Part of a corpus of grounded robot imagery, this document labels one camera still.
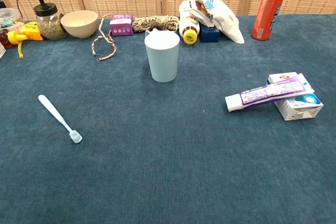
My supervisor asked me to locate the white bottle yellow cap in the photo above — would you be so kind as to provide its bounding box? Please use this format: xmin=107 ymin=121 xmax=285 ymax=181
xmin=178 ymin=0 xmax=201 ymax=45

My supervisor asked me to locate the beige bowl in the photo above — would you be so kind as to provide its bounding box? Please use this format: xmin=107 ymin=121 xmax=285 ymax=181
xmin=60 ymin=10 xmax=99 ymax=39

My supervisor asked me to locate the glass jar black lid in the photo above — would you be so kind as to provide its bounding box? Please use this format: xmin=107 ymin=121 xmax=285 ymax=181
xmin=33 ymin=3 xmax=68 ymax=41

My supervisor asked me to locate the light blue toothbrush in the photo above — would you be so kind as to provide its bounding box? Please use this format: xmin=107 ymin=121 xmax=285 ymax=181
xmin=38 ymin=94 xmax=83 ymax=144

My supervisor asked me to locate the crumpled white printed packet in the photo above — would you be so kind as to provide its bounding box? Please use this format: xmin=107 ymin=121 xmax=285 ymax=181
xmin=188 ymin=0 xmax=215 ymax=28

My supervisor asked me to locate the white snack bag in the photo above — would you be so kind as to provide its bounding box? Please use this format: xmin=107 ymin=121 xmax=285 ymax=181
xmin=197 ymin=0 xmax=245 ymax=45

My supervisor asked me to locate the braided beige rope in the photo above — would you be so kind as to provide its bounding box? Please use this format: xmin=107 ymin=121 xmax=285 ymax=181
xmin=91 ymin=14 xmax=181 ymax=63

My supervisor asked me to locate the clear round plastic container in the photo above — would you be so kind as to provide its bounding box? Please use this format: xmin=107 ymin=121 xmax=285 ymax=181
xmin=0 ymin=7 xmax=24 ymax=28

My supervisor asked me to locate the red drink can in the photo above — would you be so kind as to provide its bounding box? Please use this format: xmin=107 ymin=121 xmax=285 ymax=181
xmin=251 ymin=0 xmax=287 ymax=41

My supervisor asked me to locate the light blue plastic cup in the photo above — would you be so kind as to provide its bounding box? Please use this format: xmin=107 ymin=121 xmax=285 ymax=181
xmin=144 ymin=28 xmax=181 ymax=83

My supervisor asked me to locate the yellow nozzle with strap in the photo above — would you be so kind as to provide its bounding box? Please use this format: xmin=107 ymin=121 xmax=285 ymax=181
xmin=7 ymin=31 xmax=28 ymax=59

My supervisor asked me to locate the purple white toothpaste tube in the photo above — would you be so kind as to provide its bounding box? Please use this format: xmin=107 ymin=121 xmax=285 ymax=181
xmin=225 ymin=80 xmax=316 ymax=113

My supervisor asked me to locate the blue table cloth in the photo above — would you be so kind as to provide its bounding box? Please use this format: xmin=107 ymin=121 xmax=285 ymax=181
xmin=0 ymin=14 xmax=336 ymax=224

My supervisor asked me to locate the dark red snack packet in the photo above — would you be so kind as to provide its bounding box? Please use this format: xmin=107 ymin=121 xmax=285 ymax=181
xmin=0 ymin=28 xmax=14 ymax=49

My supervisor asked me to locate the dark blue box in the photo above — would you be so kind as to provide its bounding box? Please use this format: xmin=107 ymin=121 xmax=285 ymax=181
xmin=198 ymin=23 xmax=221 ymax=44

